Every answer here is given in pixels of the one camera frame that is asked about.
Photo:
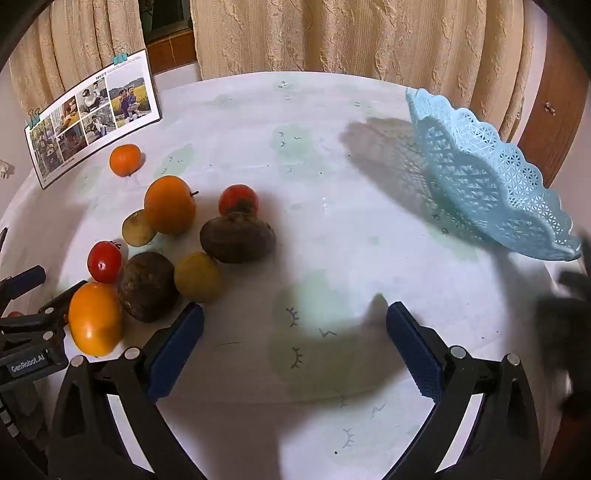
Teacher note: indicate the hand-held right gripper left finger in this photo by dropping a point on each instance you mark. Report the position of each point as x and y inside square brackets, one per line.
[178, 353]

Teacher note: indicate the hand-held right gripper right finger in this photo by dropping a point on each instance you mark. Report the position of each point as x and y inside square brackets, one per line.
[415, 353]

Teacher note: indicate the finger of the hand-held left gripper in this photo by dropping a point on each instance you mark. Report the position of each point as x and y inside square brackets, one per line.
[28, 278]
[62, 302]

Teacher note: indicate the yellow-orange oval fruit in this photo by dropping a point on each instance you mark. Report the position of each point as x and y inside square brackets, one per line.
[95, 319]

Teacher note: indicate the red tomato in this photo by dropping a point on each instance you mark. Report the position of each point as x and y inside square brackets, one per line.
[238, 197]
[105, 262]

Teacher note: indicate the dark brown round fruit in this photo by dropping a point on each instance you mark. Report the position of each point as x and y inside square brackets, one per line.
[238, 237]
[147, 287]

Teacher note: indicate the yellowish round citrus fruit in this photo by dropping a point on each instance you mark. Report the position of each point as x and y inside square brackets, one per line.
[197, 278]

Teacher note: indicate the small green-brown fruit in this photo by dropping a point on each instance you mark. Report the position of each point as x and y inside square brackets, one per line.
[136, 229]

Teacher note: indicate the large round orange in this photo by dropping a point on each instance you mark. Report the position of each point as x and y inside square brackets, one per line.
[169, 206]

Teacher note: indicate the small orange mandarin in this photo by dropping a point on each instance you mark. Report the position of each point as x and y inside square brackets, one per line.
[124, 160]

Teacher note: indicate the light blue plastic basket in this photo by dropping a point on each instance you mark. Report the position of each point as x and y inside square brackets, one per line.
[485, 184]

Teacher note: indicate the small white object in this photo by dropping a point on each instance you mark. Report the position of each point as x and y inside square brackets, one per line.
[5, 169]

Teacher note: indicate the photo collage calendar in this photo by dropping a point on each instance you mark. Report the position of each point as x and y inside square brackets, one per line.
[92, 120]

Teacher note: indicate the beige patterned curtain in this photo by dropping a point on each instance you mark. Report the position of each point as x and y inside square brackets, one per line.
[78, 50]
[360, 37]

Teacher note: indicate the brown wooden door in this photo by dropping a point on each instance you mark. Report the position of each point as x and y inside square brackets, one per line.
[549, 138]

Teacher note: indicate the wooden window sill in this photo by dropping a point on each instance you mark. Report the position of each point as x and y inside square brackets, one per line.
[173, 53]

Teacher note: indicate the metal door latch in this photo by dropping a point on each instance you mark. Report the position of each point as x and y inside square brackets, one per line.
[549, 109]

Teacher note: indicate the dark window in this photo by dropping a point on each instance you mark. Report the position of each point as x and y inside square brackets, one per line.
[166, 16]

